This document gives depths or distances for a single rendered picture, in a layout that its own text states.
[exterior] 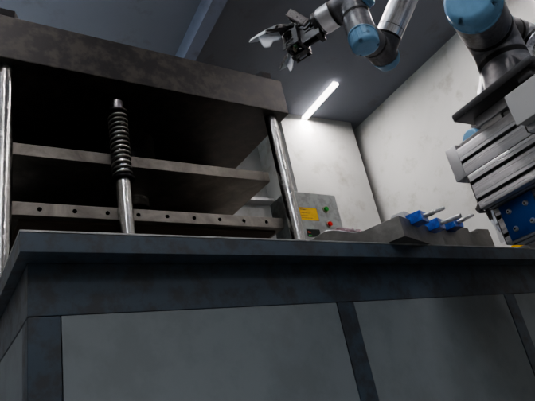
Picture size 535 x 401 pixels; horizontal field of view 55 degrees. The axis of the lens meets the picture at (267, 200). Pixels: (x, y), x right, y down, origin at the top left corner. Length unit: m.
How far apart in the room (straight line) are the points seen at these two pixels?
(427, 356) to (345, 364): 0.25
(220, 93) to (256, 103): 0.19
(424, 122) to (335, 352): 9.53
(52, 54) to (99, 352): 1.45
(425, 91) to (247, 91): 8.36
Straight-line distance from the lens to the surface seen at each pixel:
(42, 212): 1.92
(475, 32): 1.29
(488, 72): 1.35
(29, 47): 2.17
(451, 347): 1.42
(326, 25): 1.49
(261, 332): 1.06
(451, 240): 1.62
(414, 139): 10.68
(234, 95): 2.41
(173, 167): 2.20
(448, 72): 10.36
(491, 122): 1.32
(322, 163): 10.64
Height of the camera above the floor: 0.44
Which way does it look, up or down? 24 degrees up
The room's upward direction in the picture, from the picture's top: 12 degrees counter-clockwise
